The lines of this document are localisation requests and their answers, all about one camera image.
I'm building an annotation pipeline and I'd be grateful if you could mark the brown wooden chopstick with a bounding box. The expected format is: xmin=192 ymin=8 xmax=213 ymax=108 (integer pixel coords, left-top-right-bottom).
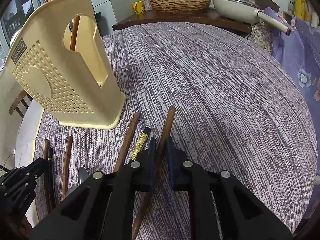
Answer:
xmin=131 ymin=106 xmax=176 ymax=240
xmin=43 ymin=139 xmax=52 ymax=213
xmin=113 ymin=112 xmax=140 ymax=172
xmin=62 ymin=136 xmax=73 ymax=199

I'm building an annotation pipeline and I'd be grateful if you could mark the black gold-banded chopstick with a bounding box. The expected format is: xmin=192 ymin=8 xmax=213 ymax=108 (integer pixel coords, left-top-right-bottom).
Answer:
xmin=130 ymin=127 xmax=151 ymax=161

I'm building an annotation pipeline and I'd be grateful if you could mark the small steel spoon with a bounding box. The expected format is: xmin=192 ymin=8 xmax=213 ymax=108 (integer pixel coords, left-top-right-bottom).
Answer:
xmin=65 ymin=185 xmax=78 ymax=197

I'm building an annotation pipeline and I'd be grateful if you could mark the large steel spoon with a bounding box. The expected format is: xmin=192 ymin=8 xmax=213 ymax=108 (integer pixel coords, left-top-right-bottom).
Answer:
xmin=78 ymin=167 xmax=90 ymax=185

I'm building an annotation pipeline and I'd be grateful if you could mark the wooden chair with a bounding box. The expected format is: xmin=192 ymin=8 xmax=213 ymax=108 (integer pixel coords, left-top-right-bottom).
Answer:
xmin=9 ymin=89 xmax=33 ymax=118

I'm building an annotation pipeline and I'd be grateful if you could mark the purple striped tablecloth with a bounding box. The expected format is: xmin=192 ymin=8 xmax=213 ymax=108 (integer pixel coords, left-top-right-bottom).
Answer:
xmin=35 ymin=22 xmax=318 ymax=231

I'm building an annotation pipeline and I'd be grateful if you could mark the beige plastic utensil holder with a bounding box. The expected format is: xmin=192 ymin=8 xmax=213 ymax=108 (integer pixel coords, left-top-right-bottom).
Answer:
xmin=5 ymin=0 xmax=125 ymax=129

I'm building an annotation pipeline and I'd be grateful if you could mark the purple floral cloth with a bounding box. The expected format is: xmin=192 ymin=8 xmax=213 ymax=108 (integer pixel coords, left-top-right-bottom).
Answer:
xmin=264 ymin=8 xmax=319 ymax=218

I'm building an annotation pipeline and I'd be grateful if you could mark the yellow mug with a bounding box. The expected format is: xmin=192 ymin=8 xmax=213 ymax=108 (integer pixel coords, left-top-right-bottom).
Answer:
xmin=132 ymin=1 xmax=146 ymax=15

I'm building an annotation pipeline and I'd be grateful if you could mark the dark wooden counter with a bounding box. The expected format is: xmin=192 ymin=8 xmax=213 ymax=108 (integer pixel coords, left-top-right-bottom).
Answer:
xmin=112 ymin=8 xmax=252 ymax=34

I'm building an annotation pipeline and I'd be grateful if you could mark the cream frying pan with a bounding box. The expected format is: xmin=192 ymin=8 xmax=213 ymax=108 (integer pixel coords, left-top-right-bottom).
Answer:
xmin=213 ymin=0 xmax=292 ymax=36

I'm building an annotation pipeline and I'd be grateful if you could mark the woven pattern basin sink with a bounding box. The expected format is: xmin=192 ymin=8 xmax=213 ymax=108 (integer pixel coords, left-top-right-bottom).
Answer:
xmin=149 ymin=0 xmax=211 ymax=14

